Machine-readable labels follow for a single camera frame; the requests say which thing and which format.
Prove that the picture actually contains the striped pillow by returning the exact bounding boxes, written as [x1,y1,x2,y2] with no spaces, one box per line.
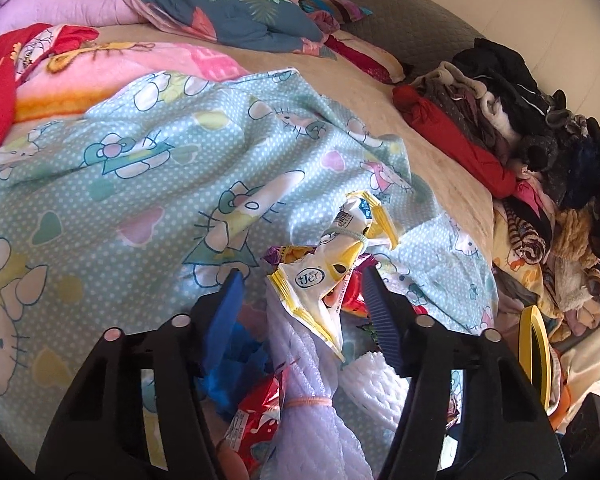
[297,0,373,28]

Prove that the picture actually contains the light blue cat print sheet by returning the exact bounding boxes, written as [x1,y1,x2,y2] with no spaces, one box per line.
[0,67,501,480]

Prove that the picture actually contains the grey quilted headboard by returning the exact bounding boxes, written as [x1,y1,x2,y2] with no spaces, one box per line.
[267,0,481,81]

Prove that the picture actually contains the blue floral pink quilt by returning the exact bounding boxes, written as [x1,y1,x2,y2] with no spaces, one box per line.
[0,0,338,58]

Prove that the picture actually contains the red garment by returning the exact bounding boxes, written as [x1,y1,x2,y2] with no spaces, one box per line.
[392,84,518,200]

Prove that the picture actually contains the red lace pillow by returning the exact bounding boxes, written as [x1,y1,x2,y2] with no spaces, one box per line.
[325,32,406,86]

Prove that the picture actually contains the white yellow snack wrapper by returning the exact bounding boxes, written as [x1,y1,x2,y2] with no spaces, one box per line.
[265,191,406,363]

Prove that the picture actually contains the pink printed blanket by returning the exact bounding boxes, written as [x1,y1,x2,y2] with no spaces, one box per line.
[10,27,253,123]

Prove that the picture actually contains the red snack packet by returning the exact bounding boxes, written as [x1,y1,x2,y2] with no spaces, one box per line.
[227,375,286,476]

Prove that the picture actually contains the pile of clothes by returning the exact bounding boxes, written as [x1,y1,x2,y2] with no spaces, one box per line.
[410,37,600,351]

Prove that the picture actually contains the white foam net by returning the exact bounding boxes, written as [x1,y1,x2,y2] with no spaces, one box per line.
[339,350,412,433]
[267,292,376,480]

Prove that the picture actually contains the blue glove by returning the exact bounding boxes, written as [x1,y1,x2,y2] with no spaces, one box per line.
[200,320,276,421]

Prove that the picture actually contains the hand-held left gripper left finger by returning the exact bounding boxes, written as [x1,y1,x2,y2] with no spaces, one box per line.
[35,270,246,480]

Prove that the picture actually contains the purple candy wrapper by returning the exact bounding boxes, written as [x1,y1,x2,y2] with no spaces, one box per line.
[262,244,316,267]

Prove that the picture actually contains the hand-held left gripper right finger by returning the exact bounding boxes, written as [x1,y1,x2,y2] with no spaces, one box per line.
[361,265,568,480]

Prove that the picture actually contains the yellow rimmed trash bin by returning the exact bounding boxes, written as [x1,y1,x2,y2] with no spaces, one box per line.
[519,304,556,413]

